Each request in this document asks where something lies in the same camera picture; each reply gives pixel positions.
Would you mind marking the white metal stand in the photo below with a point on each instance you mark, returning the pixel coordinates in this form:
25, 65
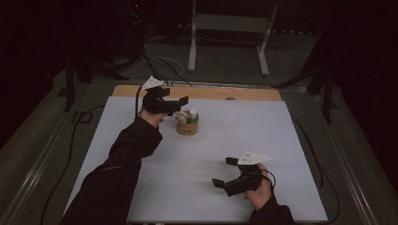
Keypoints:
193, 37

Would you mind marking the white pen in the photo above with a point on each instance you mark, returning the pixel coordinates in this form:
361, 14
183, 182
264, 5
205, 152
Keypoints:
185, 114

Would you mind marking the pale blue table mat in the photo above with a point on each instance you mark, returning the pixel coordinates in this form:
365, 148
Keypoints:
203, 146

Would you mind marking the dark equipment with red light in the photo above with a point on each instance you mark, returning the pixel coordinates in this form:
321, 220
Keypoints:
135, 18

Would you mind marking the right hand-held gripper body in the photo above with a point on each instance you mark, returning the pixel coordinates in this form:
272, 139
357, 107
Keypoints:
247, 182

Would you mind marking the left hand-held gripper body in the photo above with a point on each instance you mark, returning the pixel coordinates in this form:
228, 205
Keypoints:
155, 103

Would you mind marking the round wooden pen holder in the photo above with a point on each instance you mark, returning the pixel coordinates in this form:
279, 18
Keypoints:
187, 128

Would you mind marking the small white figure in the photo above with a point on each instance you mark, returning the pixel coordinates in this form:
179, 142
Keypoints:
181, 119

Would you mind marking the person's right hand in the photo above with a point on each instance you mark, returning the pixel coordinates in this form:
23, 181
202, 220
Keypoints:
263, 197

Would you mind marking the person's left hand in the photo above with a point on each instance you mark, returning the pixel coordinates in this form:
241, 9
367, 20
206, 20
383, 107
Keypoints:
151, 118

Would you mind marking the white and green glue stick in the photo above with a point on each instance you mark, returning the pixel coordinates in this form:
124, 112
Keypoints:
193, 116

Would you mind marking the black metal stand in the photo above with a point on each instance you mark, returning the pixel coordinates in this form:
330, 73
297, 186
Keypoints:
69, 90
328, 93

